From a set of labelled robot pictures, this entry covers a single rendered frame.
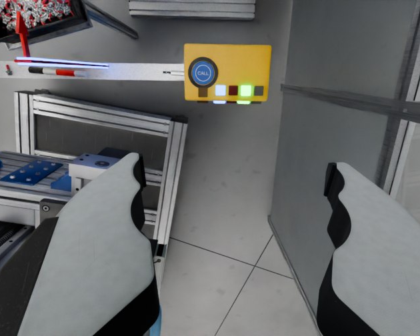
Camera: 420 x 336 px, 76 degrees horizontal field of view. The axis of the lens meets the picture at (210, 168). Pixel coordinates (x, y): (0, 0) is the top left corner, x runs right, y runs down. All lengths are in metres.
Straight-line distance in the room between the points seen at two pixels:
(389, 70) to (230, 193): 1.21
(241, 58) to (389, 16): 0.45
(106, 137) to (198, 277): 1.22
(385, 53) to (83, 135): 1.32
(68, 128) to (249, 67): 1.19
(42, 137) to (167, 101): 0.68
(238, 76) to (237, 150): 1.17
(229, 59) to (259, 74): 0.06
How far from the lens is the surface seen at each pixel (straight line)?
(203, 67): 0.52
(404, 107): 0.75
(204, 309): 2.35
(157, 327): 0.58
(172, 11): 1.57
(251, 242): 1.99
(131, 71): 0.77
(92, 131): 1.53
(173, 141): 1.42
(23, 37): 0.49
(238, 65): 0.53
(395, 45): 0.83
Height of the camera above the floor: 1.60
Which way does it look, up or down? 70 degrees down
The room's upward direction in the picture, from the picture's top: 175 degrees clockwise
